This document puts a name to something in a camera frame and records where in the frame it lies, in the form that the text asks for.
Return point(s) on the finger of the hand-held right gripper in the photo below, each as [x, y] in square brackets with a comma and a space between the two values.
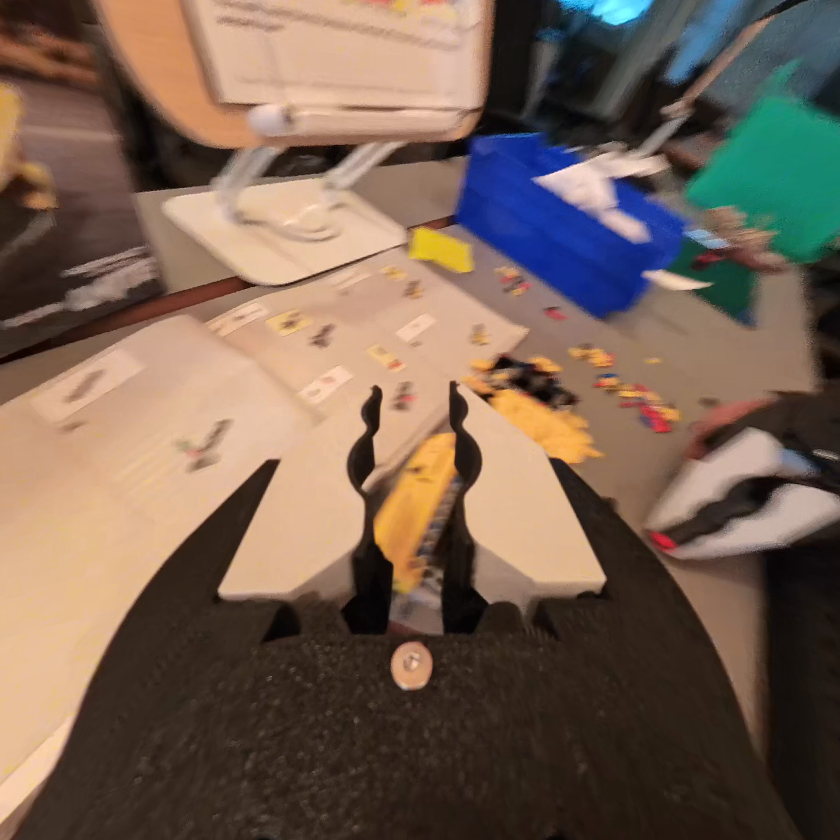
[774, 522]
[722, 466]

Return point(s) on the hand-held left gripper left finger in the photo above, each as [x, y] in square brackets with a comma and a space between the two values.
[295, 518]

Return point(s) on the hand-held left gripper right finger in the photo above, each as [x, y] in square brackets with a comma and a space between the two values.
[531, 518]

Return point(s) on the red brick pin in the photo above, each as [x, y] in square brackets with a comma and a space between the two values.
[663, 539]

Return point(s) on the grey desk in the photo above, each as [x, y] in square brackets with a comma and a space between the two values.
[715, 623]

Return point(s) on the person's right hand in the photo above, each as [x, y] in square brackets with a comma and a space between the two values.
[728, 420]

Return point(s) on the scattered coloured brick pins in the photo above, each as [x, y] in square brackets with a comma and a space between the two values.
[656, 417]

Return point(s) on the open instruction booklet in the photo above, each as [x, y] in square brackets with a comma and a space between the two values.
[164, 394]

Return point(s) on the green storage bin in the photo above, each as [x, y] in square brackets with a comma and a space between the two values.
[774, 170]

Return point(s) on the blue storage bin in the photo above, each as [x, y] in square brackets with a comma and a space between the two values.
[558, 243]

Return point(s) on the yellow paper note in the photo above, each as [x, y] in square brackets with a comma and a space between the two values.
[439, 249]

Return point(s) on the crumpled white paper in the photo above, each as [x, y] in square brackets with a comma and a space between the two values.
[584, 187]

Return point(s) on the toy car set box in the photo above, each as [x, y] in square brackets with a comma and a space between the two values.
[65, 262]

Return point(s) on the printed paper sheet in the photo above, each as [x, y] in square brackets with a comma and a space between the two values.
[328, 59]

